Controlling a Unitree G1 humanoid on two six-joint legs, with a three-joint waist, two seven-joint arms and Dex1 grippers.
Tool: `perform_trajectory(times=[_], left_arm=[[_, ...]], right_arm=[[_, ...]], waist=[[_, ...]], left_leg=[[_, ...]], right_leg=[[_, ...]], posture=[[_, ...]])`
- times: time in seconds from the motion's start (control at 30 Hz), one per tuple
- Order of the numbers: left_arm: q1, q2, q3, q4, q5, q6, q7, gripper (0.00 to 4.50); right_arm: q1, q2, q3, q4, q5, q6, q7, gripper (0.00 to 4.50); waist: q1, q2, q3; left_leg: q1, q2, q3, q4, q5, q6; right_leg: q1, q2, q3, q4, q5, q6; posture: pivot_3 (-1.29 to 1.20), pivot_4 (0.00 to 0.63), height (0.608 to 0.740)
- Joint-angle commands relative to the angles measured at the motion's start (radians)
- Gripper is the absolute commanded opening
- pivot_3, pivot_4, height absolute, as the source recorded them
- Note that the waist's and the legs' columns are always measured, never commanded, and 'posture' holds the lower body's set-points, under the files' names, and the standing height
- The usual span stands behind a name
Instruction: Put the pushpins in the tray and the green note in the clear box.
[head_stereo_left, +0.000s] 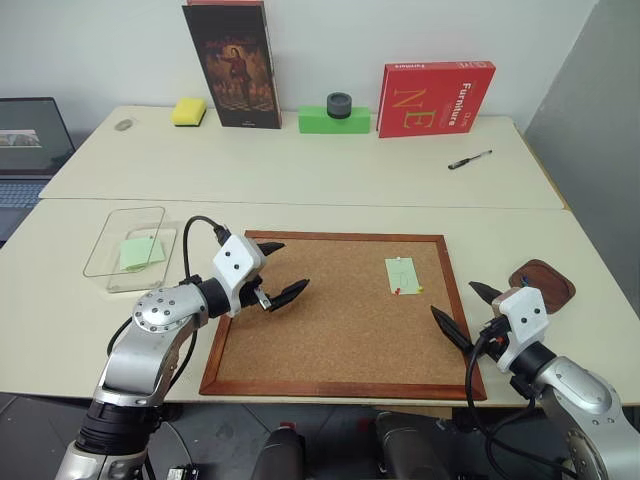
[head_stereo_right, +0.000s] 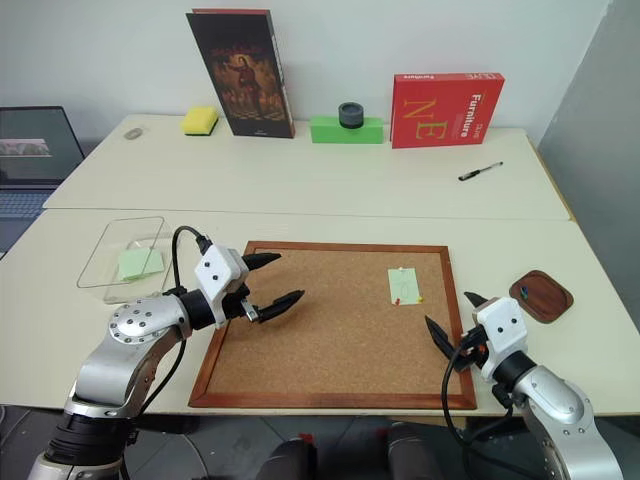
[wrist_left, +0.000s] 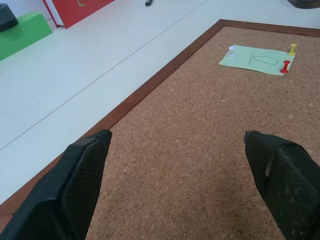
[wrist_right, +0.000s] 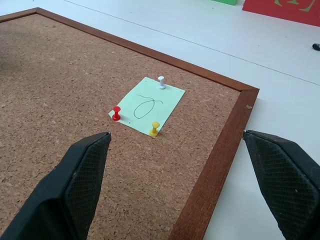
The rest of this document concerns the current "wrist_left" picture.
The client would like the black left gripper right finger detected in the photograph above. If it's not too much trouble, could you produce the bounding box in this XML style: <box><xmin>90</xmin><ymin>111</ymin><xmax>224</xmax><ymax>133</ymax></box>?
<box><xmin>243</xmin><ymin>130</ymin><xmax>320</xmax><ymax>240</ymax></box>

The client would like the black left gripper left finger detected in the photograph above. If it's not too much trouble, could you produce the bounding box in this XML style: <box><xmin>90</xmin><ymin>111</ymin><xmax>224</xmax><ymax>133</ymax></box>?
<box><xmin>0</xmin><ymin>128</ymin><xmax>113</xmax><ymax>240</ymax></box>

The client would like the wood-framed cork board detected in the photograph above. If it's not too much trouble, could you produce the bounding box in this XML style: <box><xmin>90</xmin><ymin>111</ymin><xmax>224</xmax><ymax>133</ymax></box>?
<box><xmin>0</xmin><ymin>18</ymin><xmax>320</xmax><ymax>240</ymax></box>

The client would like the red push pin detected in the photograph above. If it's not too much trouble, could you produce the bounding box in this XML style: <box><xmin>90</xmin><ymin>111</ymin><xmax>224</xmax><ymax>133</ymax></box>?
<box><xmin>279</xmin><ymin>60</ymin><xmax>292</xmax><ymax>74</ymax></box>

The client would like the light green paper note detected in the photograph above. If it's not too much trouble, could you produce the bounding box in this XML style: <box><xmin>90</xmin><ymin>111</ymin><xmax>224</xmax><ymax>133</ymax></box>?
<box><xmin>218</xmin><ymin>44</ymin><xmax>297</xmax><ymax>77</ymax></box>

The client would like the yellow push pin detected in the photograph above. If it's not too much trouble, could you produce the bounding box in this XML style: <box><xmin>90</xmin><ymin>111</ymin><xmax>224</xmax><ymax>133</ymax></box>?
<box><xmin>287</xmin><ymin>43</ymin><xmax>299</xmax><ymax>56</ymax></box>

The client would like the green block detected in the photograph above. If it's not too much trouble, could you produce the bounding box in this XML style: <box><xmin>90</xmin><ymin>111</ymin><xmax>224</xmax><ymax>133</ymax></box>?
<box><xmin>0</xmin><ymin>12</ymin><xmax>53</xmax><ymax>62</ymax></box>

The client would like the red book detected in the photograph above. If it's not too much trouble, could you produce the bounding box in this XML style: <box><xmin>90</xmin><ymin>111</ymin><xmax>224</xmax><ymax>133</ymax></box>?
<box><xmin>42</xmin><ymin>0</ymin><xmax>118</xmax><ymax>30</ymax></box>

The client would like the black round object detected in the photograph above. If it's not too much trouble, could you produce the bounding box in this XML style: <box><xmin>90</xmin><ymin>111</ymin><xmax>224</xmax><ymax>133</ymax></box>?
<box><xmin>0</xmin><ymin>0</ymin><xmax>19</xmax><ymax>33</ymax></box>

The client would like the dark object at table edge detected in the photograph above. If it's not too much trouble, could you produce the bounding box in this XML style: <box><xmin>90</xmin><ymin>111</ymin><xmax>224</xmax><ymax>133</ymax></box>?
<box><xmin>287</xmin><ymin>0</ymin><xmax>320</xmax><ymax>10</ymax></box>

